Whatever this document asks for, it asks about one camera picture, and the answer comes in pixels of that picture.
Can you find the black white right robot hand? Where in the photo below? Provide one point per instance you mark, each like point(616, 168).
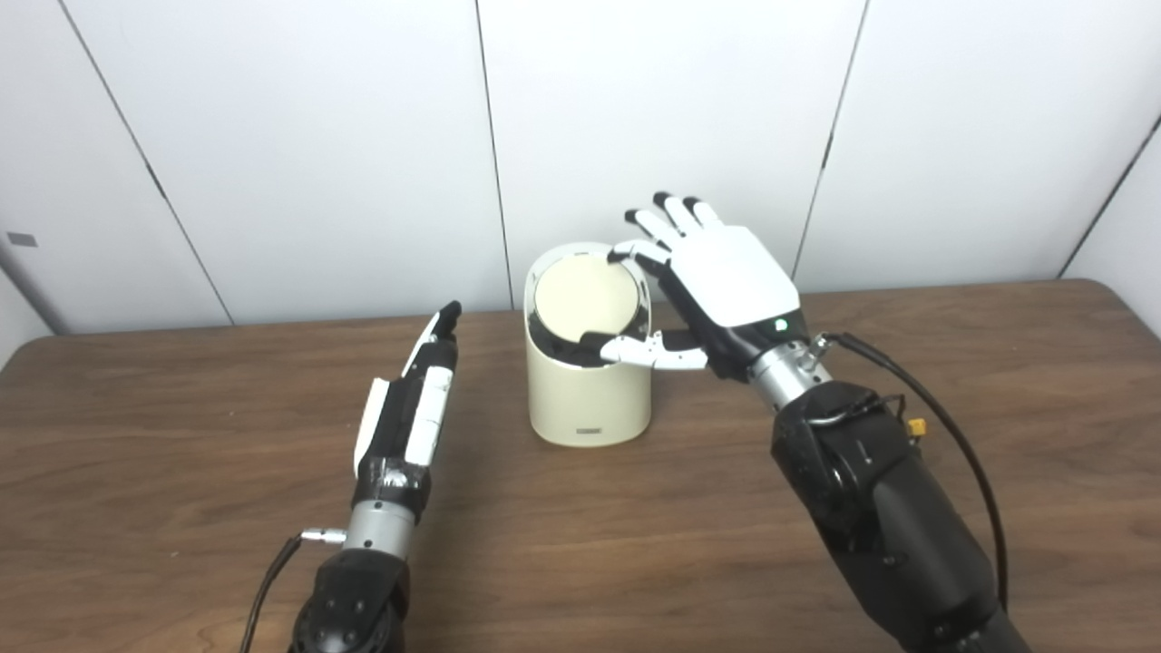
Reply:
point(735, 281)

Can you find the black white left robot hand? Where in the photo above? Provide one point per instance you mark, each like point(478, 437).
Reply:
point(399, 435)

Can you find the cream round bin lid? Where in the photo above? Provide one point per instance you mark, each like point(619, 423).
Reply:
point(585, 295)

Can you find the cream-colored bin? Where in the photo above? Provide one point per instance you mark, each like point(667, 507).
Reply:
point(590, 404)

